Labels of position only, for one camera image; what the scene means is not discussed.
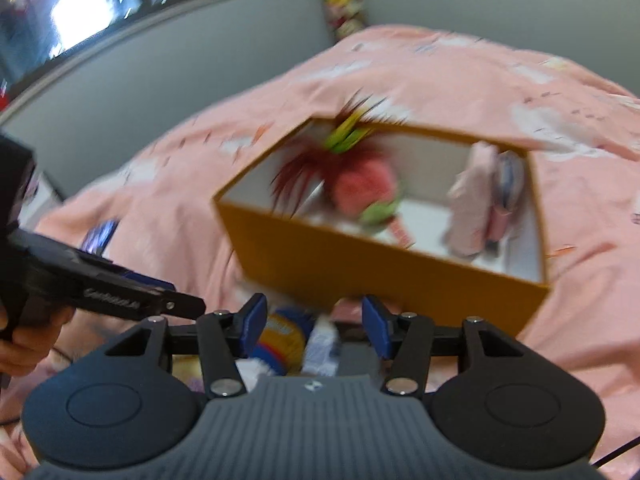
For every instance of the light pink pouch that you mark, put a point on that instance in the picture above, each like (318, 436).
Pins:
(470, 200)

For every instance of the colourful feather toy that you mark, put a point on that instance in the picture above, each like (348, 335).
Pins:
(300, 175)

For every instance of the orange cardboard box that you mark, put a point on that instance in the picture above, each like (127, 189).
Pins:
(350, 270)

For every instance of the pink fluffy pompom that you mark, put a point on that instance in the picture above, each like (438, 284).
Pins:
(360, 187)

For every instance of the dark blue object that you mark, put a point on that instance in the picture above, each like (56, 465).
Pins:
(100, 237)

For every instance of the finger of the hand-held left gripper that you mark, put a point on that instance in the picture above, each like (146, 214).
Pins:
(150, 281)
(180, 306)

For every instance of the person's left hand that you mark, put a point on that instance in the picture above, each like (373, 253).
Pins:
(25, 350)

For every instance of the pink printed blanket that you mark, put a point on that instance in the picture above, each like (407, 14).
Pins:
(450, 75)

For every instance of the white pink striped packet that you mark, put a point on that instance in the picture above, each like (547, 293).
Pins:
(401, 231)

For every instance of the pile of plush toys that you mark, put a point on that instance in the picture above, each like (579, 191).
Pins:
(345, 0)

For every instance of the window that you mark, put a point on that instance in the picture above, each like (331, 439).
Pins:
(75, 10)

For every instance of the pink leather wallet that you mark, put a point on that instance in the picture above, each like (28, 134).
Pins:
(507, 185)

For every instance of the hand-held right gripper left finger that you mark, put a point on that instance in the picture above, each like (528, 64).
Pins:
(252, 321)

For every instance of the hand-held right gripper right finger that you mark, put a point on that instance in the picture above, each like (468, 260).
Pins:
(375, 323)

